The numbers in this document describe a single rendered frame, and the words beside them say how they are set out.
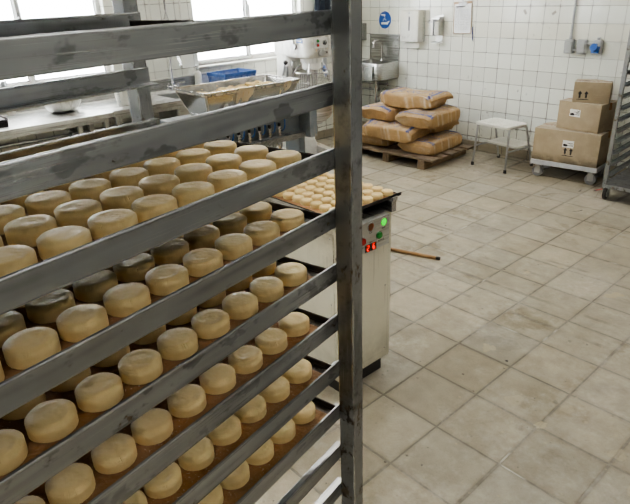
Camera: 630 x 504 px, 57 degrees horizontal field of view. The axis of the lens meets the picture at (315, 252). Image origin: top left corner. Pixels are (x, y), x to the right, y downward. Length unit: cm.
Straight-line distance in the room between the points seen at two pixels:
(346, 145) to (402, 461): 182
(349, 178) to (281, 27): 23
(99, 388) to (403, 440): 197
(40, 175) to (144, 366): 27
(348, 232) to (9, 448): 50
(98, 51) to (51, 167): 11
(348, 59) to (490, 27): 589
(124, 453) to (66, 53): 44
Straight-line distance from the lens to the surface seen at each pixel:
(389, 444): 253
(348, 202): 83
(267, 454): 96
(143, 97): 111
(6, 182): 52
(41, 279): 55
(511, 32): 653
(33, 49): 52
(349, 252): 86
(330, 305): 251
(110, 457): 74
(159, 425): 76
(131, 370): 70
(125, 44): 57
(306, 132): 307
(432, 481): 241
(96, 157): 55
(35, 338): 63
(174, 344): 73
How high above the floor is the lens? 172
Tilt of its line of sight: 24 degrees down
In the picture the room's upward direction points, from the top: 2 degrees counter-clockwise
